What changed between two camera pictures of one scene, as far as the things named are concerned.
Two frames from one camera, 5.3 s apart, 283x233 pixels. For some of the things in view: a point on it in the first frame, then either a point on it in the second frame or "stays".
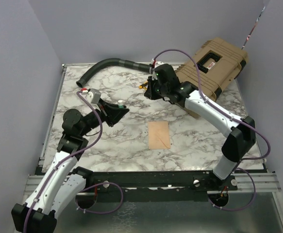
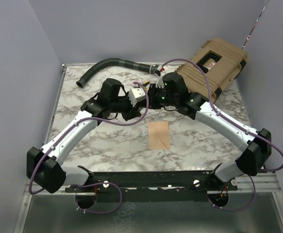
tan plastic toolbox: x=220 y=62 stays
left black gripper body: x=102 y=113 → x=124 y=106
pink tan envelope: x=158 y=135 stays
